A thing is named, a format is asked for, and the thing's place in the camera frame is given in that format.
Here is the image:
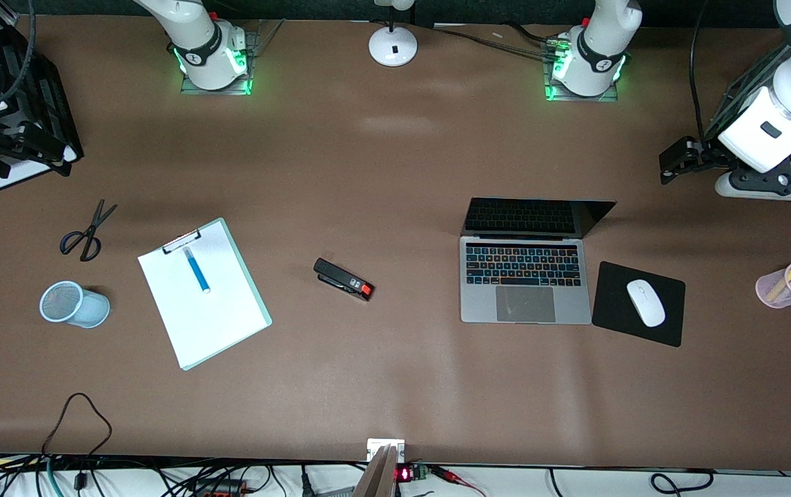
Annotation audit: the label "blue marker white cap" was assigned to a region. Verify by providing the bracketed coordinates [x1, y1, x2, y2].
[184, 247, 211, 294]

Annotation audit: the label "silver laptop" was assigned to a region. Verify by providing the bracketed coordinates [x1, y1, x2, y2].
[460, 197, 618, 325]

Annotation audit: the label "black mesh document tray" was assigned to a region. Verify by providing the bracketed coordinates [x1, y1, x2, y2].
[705, 45, 791, 187]
[0, 0, 84, 193]

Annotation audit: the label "black scissors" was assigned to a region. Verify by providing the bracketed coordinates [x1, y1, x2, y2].
[59, 199, 119, 262]

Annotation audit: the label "white computer mouse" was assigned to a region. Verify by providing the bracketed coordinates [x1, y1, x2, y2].
[626, 279, 667, 328]

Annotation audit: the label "beige highlighter pen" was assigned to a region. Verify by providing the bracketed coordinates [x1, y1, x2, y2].
[767, 258, 791, 302]

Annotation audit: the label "blue mesh pen cup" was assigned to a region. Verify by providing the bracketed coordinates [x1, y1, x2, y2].
[39, 280, 111, 329]

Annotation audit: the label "black metal clipboard clip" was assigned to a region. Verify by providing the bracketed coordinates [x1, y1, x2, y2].
[161, 229, 202, 255]

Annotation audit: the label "black mouse pad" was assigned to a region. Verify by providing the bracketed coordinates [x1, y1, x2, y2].
[591, 261, 687, 348]

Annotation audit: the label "white paper sheet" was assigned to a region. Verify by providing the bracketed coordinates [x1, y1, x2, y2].
[138, 222, 266, 369]

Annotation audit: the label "green clipboard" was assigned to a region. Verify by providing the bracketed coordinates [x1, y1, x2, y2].
[137, 217, 273, 371]

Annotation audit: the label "white round lamp base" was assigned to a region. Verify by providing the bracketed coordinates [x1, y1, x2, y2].
[368, 0, 419, 68]

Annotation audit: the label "black stapler red tip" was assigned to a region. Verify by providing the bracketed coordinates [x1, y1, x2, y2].
[313, 257, 375, 302]

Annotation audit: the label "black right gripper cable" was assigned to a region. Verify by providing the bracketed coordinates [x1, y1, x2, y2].
[0, 0, 37, 106]

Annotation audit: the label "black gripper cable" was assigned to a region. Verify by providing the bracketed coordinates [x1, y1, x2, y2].
[0, 0, 37, 106]
[688, 0, 714, 142]

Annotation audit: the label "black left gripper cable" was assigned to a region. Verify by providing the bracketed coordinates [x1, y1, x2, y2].
[688, 0, 714, 142]

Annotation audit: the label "thin black looped cable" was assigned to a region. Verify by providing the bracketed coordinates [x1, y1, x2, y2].
[41, 392, 114, 492]

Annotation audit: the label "black coiled cable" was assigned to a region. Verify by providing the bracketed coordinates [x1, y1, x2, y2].
[650, 468, 717, 496]

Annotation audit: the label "black cables along table edge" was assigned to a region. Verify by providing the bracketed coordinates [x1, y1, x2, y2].
[0, 452, 369, 497]

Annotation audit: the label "wooden camera post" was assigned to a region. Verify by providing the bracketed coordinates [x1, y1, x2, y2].
[353, 438, 407, 497]

